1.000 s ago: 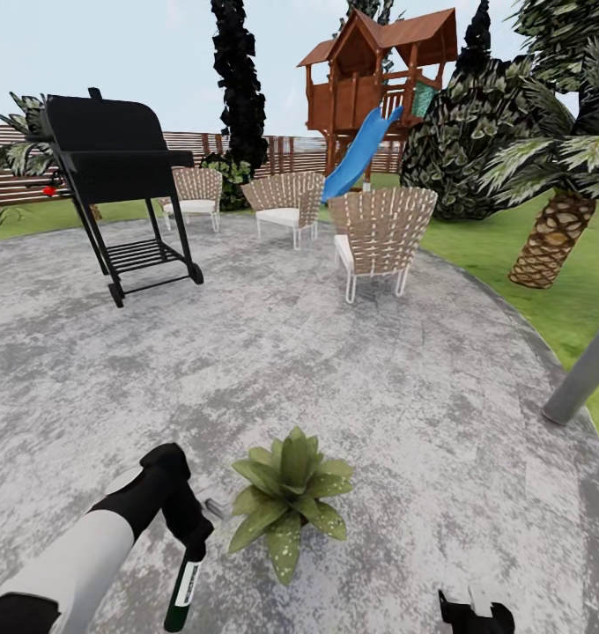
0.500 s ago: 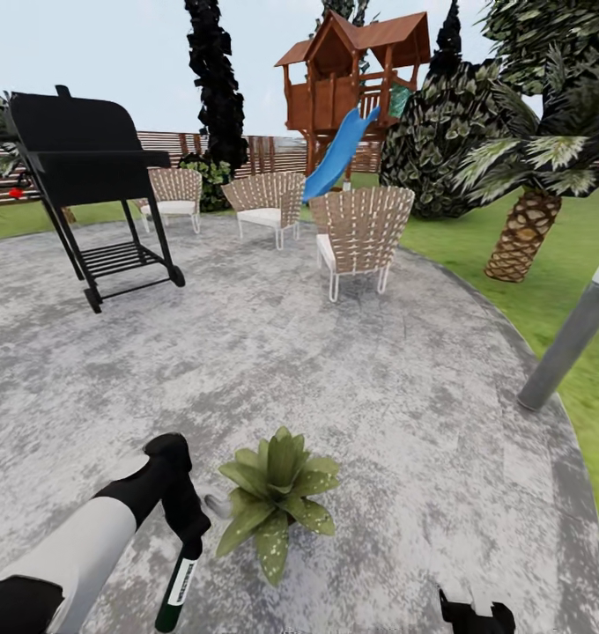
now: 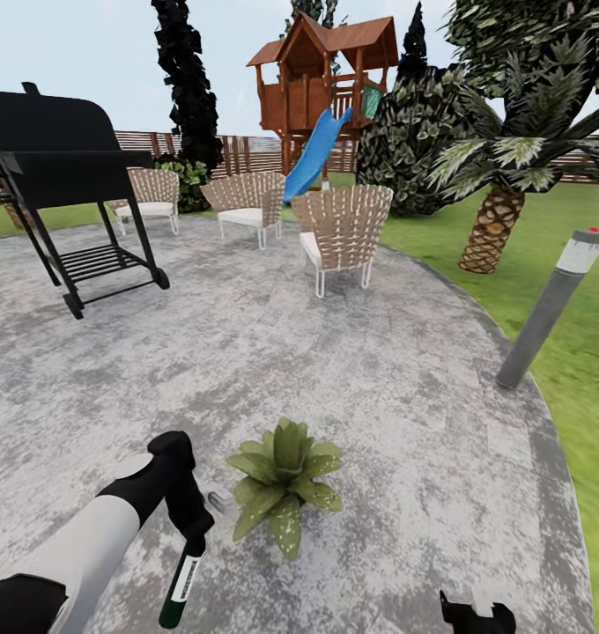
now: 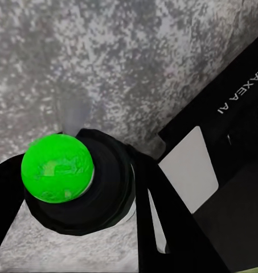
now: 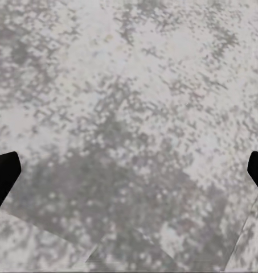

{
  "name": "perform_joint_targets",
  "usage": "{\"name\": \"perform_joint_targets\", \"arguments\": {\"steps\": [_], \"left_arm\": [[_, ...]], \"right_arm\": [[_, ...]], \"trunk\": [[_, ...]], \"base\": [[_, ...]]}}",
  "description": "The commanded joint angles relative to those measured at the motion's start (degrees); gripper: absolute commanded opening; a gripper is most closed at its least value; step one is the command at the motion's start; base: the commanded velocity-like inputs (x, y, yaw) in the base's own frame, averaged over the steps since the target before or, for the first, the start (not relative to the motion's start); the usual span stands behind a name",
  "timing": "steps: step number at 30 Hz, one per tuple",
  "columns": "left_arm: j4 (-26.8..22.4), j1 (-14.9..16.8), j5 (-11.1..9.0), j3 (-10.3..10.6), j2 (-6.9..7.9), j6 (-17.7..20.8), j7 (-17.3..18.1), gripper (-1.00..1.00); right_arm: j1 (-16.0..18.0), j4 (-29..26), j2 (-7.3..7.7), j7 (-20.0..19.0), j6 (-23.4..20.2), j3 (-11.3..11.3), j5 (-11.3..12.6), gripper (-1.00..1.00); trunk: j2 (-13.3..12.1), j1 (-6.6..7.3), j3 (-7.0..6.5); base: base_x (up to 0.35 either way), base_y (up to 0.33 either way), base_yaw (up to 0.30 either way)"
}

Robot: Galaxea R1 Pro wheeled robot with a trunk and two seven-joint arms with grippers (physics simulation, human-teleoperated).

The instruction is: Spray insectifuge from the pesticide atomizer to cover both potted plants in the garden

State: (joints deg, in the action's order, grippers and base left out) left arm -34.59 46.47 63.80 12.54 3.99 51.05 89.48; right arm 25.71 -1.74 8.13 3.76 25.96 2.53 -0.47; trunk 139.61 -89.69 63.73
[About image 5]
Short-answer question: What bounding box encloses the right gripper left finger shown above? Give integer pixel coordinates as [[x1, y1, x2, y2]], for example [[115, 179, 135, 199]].
[[0, 152, 22, 207]]

